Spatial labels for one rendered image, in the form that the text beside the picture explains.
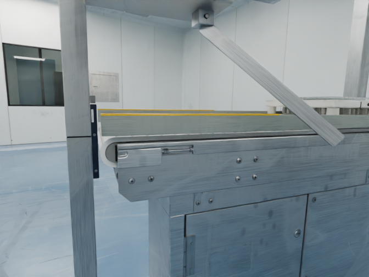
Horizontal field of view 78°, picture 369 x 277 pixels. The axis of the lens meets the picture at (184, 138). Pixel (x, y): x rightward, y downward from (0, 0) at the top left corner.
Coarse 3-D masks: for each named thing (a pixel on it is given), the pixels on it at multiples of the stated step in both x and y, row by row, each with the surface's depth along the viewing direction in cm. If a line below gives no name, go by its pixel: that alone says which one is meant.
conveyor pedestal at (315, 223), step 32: (224, 192) 50; (256, 192) 53; (288, 192) 57; (320, 192) 62; (352, 192) 67; (160, 224) 53; (192, 224) 49; (224, 224) 52; (256, 224) 55; (288, 224) 59; (320, 224) 64; (352, 224) 69; (160, 256) 54; (192, 256) 50; (224, 256) 53; (256, 256) 57; (288, 256) 61; (320, 256) 66; (352, 256) 72
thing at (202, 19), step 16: (192, 16) 40; (208, 16) 38; (208, 32) 40; (224, 48) 39; (240, 48) 39; (240, 64) 39; (256, 64) 38; (256, 80) 39; (272, 80) 38; (288, 96) 38; (304, 112) 38; (320, 128) 37; (336, 144) 37
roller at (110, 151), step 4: (112, 144) 36; (116, 144) 37; (108, 148) 36; (112, 148) 36; (116, 148) 37; (108, 152) 36; (112, 152) 36; (116, 152) 37; (108, 156) 36; (112, 156) 37; (116, 156) 37; (112, 160) 37; (116, 160) 37
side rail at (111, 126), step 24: (120, 120) 35; (144, 120) 37; (168, 120) 38; (192, 120) 40; (216, 120) 41; (240, 120) 43; (264, 120) 45; (288, 120) 47; (336, 120) 53; (360, 120) 56
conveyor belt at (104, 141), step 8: (352, 128) 60; (360, 128) 60; (368, 128) 60; (104, 136) 41; (112, 136) 38; (120, 136) 38; (128, 136) 38; (136, 136) 38; (144, 136) 39; (152, 136) 39; (160, 136) 40; (168, 136) 40; (176, 136) 41; (184, 136) 41; (192, 136) 42; (200, 136) 42; (208, 136) 43; (216, 136) 44; (224, 136) 44; (232, 136) 45; (240, 136) 46; (104, 144) 36; (104, 152) 37; (104, 160) 37
